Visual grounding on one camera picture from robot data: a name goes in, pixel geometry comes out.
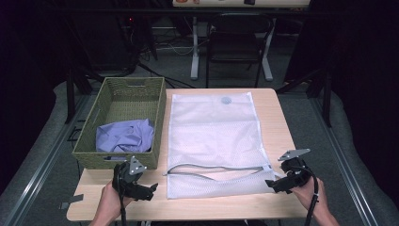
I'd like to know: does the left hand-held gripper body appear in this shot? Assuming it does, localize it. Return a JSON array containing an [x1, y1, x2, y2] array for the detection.
[[112, 155, 149, 202]]

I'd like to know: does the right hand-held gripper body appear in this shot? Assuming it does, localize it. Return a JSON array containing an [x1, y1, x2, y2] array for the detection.
[[277, 148, 315, 191]]

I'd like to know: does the lavender garment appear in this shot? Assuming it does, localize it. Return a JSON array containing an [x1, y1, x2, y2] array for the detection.
[[95, 118, 155, 154]]

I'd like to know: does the white mesh laundry bag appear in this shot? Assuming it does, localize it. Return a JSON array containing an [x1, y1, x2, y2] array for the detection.
[[162, 91, 283, 200]]

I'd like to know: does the green woven basket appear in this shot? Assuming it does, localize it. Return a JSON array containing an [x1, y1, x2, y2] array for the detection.
[[72, 76, 168, 170]]

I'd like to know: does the person's right hand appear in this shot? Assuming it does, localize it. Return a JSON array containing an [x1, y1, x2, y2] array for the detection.
[[289, 176, 329, 218]]

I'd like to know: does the person's left hand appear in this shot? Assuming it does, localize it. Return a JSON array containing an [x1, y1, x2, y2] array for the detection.
[[99, 180, 136, 218]]

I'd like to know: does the grey tape piece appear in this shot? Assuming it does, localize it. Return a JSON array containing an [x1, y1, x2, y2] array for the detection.
[[58, 193, 85, 211]]

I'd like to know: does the black folding chair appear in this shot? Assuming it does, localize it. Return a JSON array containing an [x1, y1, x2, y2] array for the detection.
[[204, 12, 278, 89]]

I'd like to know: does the white-legged desk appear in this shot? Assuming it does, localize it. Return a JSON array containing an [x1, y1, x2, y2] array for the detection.
[[171, 0, 312, 83]]

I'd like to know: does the left hand-held gripper cable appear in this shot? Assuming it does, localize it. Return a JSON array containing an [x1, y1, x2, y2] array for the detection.
[[116, 163, 128, 226]]

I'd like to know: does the hand-held gripper cable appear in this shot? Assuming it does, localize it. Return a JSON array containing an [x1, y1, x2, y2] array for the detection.
[[295, 167, 320, 226], [116, 163, 128, 226]]

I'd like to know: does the right hand-held gripper cable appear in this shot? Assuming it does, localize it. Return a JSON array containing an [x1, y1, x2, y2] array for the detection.
[[295, 167, 320, 226]]

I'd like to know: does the metal floor rail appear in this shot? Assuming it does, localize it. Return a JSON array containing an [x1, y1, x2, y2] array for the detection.
[[0, 93, 92, 226], [309, 93, 379, 226]]

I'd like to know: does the black stand post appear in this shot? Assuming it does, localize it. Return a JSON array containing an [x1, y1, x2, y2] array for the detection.
[[64, 64, 77, 125], [322, 70, 334, 128]]

